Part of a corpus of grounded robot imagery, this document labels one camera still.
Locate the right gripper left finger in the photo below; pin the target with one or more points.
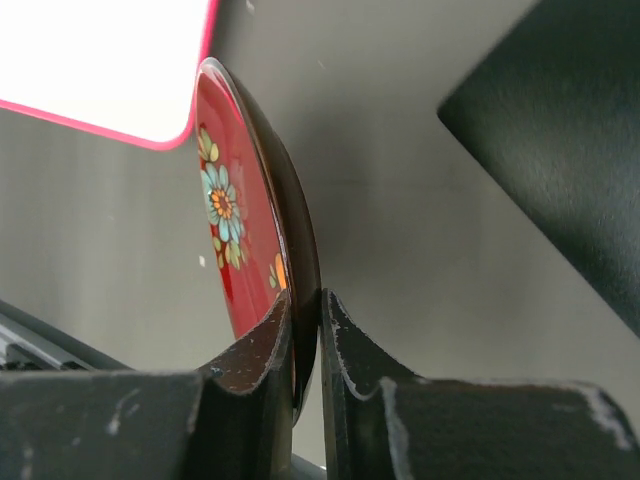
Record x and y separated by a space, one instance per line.
150 400

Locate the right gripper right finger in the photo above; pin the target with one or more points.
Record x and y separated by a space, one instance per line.
383 421

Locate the red floral plate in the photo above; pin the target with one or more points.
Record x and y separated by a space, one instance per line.
260 224

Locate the black box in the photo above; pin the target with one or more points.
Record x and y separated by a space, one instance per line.
552 115

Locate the pink framed whiteboard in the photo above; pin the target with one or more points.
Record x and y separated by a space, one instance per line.
123 70

